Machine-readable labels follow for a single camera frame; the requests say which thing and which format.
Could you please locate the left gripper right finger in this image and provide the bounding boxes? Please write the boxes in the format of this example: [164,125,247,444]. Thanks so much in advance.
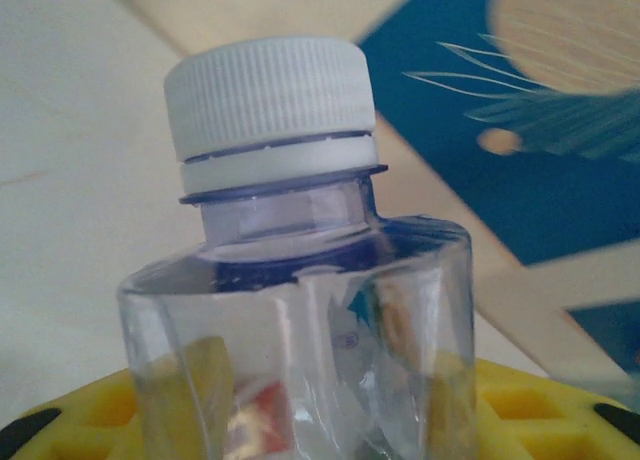
[472,357,640,460]

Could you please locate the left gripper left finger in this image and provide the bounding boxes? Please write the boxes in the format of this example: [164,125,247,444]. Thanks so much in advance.
[0,369,146,460]

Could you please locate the small clear bottle white cap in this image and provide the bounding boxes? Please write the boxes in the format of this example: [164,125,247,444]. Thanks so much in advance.
[115,37,476,460]

